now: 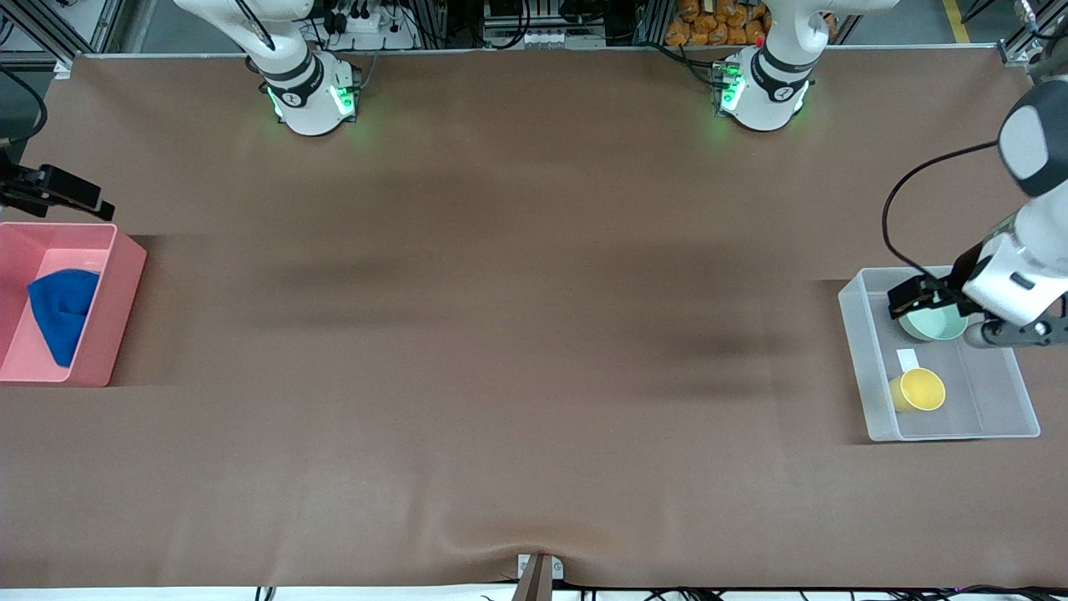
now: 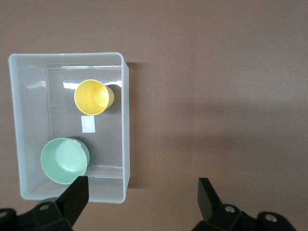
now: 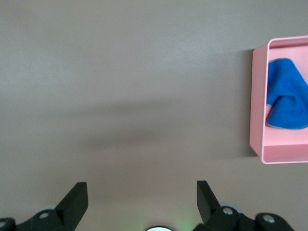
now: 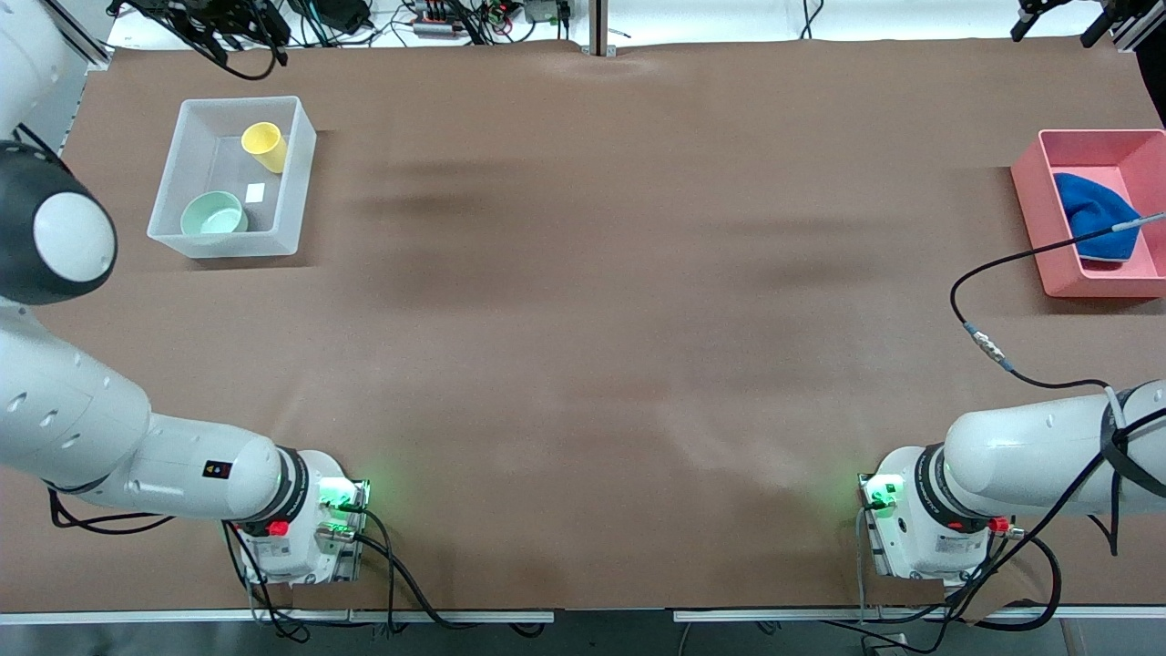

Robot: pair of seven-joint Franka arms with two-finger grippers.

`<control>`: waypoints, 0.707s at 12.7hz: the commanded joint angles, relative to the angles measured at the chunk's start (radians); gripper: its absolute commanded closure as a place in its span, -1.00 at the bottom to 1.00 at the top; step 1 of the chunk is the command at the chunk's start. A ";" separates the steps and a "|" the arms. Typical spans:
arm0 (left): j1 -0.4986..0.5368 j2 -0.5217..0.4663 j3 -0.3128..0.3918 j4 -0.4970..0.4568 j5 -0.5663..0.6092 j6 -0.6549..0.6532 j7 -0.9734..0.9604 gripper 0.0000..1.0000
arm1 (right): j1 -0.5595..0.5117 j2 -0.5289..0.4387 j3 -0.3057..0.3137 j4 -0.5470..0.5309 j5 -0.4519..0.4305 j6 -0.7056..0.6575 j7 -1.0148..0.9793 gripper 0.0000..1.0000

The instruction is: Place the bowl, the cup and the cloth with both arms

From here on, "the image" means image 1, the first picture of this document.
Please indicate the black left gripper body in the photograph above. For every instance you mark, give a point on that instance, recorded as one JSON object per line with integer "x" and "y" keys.
{"x": 956, "y": 278}

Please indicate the aluminium frame post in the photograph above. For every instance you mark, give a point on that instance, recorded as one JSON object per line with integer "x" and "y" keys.
{"x": 1030, "y": 33}
{"x": 75, "y": 25}

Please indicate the clear plastic bin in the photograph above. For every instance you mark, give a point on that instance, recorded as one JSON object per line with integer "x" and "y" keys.
{"x": 984, "y": 401}

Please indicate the white paper label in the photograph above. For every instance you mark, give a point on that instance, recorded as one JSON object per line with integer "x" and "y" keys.
{"x": 908, "y": 359}

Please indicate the light green bowl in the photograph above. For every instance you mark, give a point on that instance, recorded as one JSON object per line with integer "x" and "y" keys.
{"x": 934, "y": 325}

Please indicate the blue fleece cloth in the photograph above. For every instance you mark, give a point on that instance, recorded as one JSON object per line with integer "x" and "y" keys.
{"x": 62, "y": 313}

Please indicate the white power strip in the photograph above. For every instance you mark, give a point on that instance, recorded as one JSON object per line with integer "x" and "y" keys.
{"x": 367, "y": 33}

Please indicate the pink plastic bin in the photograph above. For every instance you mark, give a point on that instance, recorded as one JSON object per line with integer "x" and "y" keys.
{"x": 117, "y": 317}

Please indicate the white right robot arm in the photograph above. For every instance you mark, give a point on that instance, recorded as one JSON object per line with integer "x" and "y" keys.
{"x": 309, "y": 100}

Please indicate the table cover sheet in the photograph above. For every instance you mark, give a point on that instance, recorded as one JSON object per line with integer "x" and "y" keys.
{"x": 534, "y": 334}

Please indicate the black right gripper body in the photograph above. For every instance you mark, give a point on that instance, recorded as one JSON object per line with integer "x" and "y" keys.
{"x": 25, "y": 189}

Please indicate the pile of orange items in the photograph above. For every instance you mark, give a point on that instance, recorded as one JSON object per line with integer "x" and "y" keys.
{"x": 717, "y": 25}

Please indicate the metal clamp bracket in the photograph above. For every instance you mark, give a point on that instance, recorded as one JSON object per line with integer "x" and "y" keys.
{"x": 526, "y": 568}

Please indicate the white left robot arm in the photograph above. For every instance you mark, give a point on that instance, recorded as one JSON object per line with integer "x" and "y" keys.
{"x": 1022, "y": 267}

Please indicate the yellow cup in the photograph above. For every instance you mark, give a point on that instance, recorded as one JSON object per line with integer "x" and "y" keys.
{"x": 920, "y": 390}

